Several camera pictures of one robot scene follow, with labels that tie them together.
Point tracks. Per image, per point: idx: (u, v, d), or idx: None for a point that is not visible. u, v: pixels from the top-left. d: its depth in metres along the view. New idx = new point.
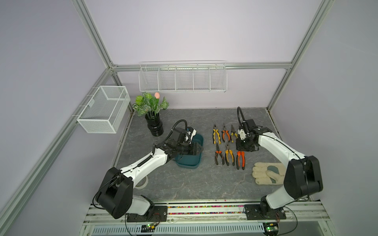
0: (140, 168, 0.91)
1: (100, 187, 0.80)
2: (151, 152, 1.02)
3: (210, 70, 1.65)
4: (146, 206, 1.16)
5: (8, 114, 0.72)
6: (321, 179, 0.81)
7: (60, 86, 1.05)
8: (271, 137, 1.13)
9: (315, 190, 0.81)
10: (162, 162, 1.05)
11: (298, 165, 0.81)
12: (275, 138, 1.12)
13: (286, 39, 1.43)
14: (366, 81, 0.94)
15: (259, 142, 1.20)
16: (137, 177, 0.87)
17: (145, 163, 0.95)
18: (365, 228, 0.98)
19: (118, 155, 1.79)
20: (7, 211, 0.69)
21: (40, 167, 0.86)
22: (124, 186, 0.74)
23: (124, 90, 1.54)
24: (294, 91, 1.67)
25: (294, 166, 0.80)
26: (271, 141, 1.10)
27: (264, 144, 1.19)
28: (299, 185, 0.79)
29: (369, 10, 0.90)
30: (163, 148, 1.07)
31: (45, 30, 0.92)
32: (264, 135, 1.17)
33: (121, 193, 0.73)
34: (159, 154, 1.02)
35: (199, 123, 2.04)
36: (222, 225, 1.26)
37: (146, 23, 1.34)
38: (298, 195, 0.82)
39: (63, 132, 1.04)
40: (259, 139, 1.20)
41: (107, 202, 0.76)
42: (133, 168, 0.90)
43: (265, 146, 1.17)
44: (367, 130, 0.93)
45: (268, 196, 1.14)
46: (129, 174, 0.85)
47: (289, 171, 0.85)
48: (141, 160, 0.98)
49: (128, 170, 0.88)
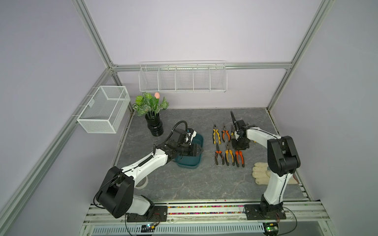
0: (140, 168, 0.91)
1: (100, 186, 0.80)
2: (151, 153, 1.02)
3: (210, 70, 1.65)
4: (146, 206, 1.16)
5: (7, 114, 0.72)
6: (297, 154, 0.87)
7: (60, 86, 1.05)
8: (254, 128, 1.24)
9: (293, 165, 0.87)
10: (162, 162, 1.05)
11: (275, 143, 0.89)
12: (258, 129, 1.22)
13: (286, 39, 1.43)
14: (366, 81, 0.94)
15: (247, 135, 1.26)
16: (138, 177, 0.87)
17: (146, 163, 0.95)
18: (365, 228, 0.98)
19: (118, 155, 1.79)
20: (7, 212, 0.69)
21: (41, 166, 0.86)
22: (125, 186, 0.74)
23: (124, 90, 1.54)
24: (294, 91, 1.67)
25: (271, 143, 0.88)
26: (254, 131, 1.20)
27: (250, 137, 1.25)
28: (277, 159, 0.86)
29: (368, 11, 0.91)
30: (163, 148, 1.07)
31: (44, 30, 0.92)
32: (249, 128, 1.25)
33: (122, 192, 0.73)
34: (159, 155, 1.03)
35: (200, 123, 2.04)
36: (222, 225, 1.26)
37: (146, 24, 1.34)
38: (278, 171, 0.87)
39: (64, 132, 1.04)
40: (247, 133, 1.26)
41: (108, 201, 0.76)
42: (134, 167, 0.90)
43: (251, 138, 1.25)
44: (367, 130, 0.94)
45: (266, 194, 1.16)
46: (130, 173, 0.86)
47: (268, 150, 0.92)
48: (142, 159, 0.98)
49: (130, 169, 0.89)
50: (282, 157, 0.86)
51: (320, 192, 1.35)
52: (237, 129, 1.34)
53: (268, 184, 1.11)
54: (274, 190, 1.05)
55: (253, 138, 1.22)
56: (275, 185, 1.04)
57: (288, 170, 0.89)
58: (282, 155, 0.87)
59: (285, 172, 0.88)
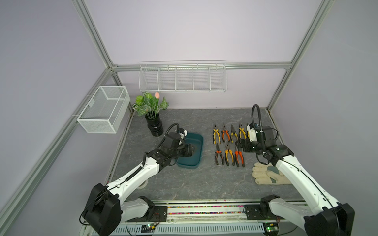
0: (127, 182, 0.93)
1: (86, 204, 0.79)
2: (141, 164, 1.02)
3: (210, 70, 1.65)
4: (144, 209, 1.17)
5: (7, 114, 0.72)
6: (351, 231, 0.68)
7: (59, 87, 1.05)
8: (295, 167, 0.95)
9: None
10: (153, 172, 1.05)
11: (331, 218, 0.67)
12: (300, 169, 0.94)
13: (286, 39, 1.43)
14: (367, 81, 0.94)
15: (276, 165, 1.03)
16: (124, 192, 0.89)
17: (134, 176, 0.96)
18: (364, 227, 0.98)
19: (118, 155, 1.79)
20: (7, 211, 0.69)
21: (41, 166, 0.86)
22: (110, 205, 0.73)
23: (124, 90, 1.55)
24: (294, 91, 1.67)
25: (327, 219, 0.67)
26: (296, 173, 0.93)
27: (283, 170, 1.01)
28: None
29: (368, 11, 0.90)
30: (154, 156, 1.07)
31: (44, 31, 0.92)
32: (284, 162, 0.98)
33: (107, 212, 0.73)
34: (150, 165, 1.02)
35: (199, 123, 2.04)
36: (222, 225, 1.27)
37: (146, 23, 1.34)
38: None
39: (63, 132, 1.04)
40: (277, 163, 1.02)
41: (94, 221, 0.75)
42: (120, 183, 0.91)
43: (285, 173, 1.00)
44: (368, 130, 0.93)
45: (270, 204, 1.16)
46: (116, 191, 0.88)
47: (317, 220, 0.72)
48: (129, 173, 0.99)
49: (115, 186, 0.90)
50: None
51: None
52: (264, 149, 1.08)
53: (283, 209, 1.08)
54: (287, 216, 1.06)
55: (288, 176, 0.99)
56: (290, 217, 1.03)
57: None
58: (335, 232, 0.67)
59: None
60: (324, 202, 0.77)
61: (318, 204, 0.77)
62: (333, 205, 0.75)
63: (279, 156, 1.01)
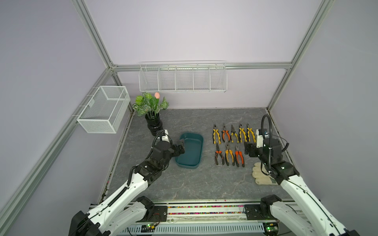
0: (110, 207, 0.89)
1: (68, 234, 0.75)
2: (126, 184, 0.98)
3: (210, 70, 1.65)
4: (142, 212, 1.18)
5: (7, 114, 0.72)
6: None
7: (59, 86, 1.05)
8: (301, 188, 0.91)
9: None
10: (140, 191, 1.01)
11: None
12: (306, 191, 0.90)
13: (286, 39, 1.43)
14: (367, 81, 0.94)
15: (281, 184, 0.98)
16: (107, 219, 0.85)
17: (116, 200, 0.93)
18: (364, 227, 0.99)
19: (118, 155, 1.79)
20: (7, 211, 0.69)
21: (41, 166, 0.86)
22: None
23: (124, 90, 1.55)
24: (294, 91, 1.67)
25: None
26: (301, 194, 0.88)
27: (288, 190, 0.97)
28: None
29: (368, 11, 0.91)
30: (142, 171, 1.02)
31: (44, 31, 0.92)
32: (290, 182, 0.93)
33: None
34: (135, 183, 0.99)
35: (199, 123, 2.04)
36: (222, 225, 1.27)
37: (146, 23, 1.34)
38: None
39: (63, 132, 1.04)
40: (282, 182, 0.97)
41: None
42: (101, 210, 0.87)
43: (289, 193, 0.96)
44: (368, 130, 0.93)
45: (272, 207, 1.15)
46: (97, 218, 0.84)
47: None
48: (111, 196, 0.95)
49: (97, 213, 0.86)
50: None
51: (319, 191, 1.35)
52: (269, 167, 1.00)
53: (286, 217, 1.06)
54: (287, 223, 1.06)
55: (293, 196, 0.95)
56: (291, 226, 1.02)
57: None
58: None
59: None
60: (331, 229, 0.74)
61: (325, 231, 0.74)
62: (341, 233, 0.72)
63: (285, 176, 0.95)
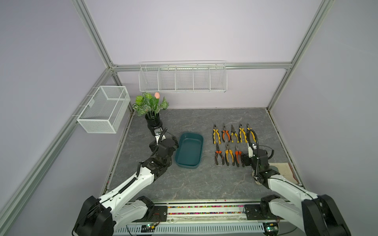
0: (120, 194, 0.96)
1: (78, 219, 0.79)
2: (135, 175, 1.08)
3: (210, 70, 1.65)
4: (142, 211, 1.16)
5: (7, 114, 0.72)
6: (344, 223, 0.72)
7: (59, 87, 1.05)
8: (280, 179, 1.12)
9: None
10: (146, 183, 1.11)
11: (311, 205, 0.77)
12: (284, 180, 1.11)
13: (286, 39, 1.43)
14: (367, 80, 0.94)
15: (269, 186, 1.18)
16: (117, 205, 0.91)
17: (127, 189, 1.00)
18: (364, 227, 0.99)
19: (118, 155, 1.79)
20: (7, 211, 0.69)
21: (41, 166, 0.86)
22: (101, 219, 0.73)
23: (124, 90, 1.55)
24: (294, 91, 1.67)
25: (308, 206, 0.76)
26: (281, 183, 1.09)
27: (275, 188, 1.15)
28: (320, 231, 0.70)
29: (368, 11, 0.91)
30: (149, 166, 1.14)
31: (44, 31, 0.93)
32: (272, 178, 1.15)
33: (98, 227, 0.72)
34: (144, 176, 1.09)
35: (199, 123, 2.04)
36: (222, 225, 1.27)
37: (146, 23, 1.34)
38: None
39: (63, 132, 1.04)
40: (268, 184, 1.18)
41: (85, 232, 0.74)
42: (113, 195, 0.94)
43: (278, 191, 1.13)
44: (368, 130, 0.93)
45: (271, 202, 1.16)
46: (109, 203, 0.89)
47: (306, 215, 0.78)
48: (122, 185, 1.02)
49: (108, 199, 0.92)
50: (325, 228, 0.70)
51: (319, 191, 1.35)
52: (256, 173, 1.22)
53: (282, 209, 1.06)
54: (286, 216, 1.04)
55: (279, 191, 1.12)
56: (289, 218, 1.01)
57: None
58: (324, 223, 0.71)
59: None
60: (305, 196, 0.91)
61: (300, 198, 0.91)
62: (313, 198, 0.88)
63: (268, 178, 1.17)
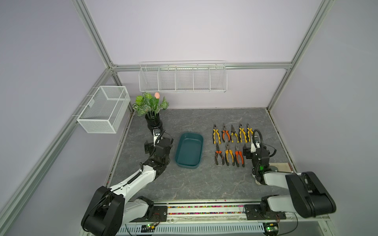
0: (130, 185, 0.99)
1: (86, 210, 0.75)
2: (140, 169, 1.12)
3: (210, 70, 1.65)
4: (144, 208, 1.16)
5: (7, 114, 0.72)
6: (328, 192, 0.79)
7: (59, 86, 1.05)
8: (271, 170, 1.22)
9: (326, 205, 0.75)
10: (150, 178, 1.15)
11: (295, 178, 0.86)
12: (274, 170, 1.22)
13: (286, 39, 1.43)
14: (367, 80, 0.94)
15: (265, 182, 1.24)
16: (128, 194, 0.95)
17: (135, 180, 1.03)
18: (364, 227, 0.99)
19: (118, 155, 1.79)
20: (7, 211, 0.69)
21: (40, 167, 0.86)
22: (115, 204, 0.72)
23: (124, 90, 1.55)
24: (294, 91, 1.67)
25: (290, 178, 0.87)
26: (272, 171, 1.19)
27: (268, 180, 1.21)
28: (302, 198, 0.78)
29: (368, 11, 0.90)
30: (150, 165, 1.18)
31: (44, 31, 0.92)
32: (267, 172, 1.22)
33: (112, 212, 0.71)
34: (147, 171, 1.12)
35: (199, 123, 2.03)
36: (222, 225, 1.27)
37: (146, 23, 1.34)
38: (308, 213, 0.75)
39: (63, 132, 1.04)
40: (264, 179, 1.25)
41: (95, 224, 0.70)
42: (123, 185, 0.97)
43: (270, 182, 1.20)
44: (368, 130, 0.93)
45: (269, 198, 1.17)
46: (120, 191, 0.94)
47: (291, 188, 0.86)
48: (130, 177, 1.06)
49: (119, 188, 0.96)
50: (307, 195, 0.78)
51: None
52: (256, 173, 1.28)
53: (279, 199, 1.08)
54: (284, 206, 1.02)
55: (272, 182, 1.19)
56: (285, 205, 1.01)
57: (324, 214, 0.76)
58: (307, 193, 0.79)
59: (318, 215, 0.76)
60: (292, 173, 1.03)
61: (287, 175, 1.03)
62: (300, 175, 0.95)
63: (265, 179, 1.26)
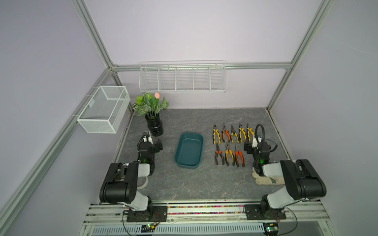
0: None
1: (104, 182, 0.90)
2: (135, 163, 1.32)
3: (210, 70, 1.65)
4: (145, 201, 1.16)
5: (8, 114, 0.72)
6: (319, 178, 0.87)
7: (60, 86, 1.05)
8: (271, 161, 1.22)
9: (316, 188, 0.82)
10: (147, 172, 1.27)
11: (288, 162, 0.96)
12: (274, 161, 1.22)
13: (286, 39, 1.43)
14: (366, 80, 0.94)
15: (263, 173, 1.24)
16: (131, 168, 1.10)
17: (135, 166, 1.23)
18: (364, 227, 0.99)
19: (118, 155, 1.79)
20: (8, 211, 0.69)
21: (40, 167, 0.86)
22: (134, 163, 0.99)
23: (124, 90, 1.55)
24: (293, 91, 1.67)
25: (283, 160, 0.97)
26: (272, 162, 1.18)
27: (266, 170, 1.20)
28: (295, 179, 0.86)
29: (368, 11, 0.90)
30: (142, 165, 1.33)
31: (44, 31, 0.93)
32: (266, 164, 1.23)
33: (133, 170, 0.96)
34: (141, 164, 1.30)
35: (199, 124, 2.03)
36: (222, 225, 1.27)
37: (146, 23, 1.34)
38: (298, 192, 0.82)
39: (63, 132, 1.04)
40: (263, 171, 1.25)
41: (116, 188, 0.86)
42: None
43: (268, 172, 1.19)
44: (368, 130, 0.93)
45: (268, 195, 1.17)
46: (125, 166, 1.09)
47: (285, 172, 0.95)
48: None
49: None
50: (299, 177, 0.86)
51: None
52: (256, 165, 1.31)
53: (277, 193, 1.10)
54: (282, 202, 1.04)
55: (269, 173, 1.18)
56: (283, 199, 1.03)
57: (312, 196, 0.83)
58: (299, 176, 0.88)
59: (307, 196, 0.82)
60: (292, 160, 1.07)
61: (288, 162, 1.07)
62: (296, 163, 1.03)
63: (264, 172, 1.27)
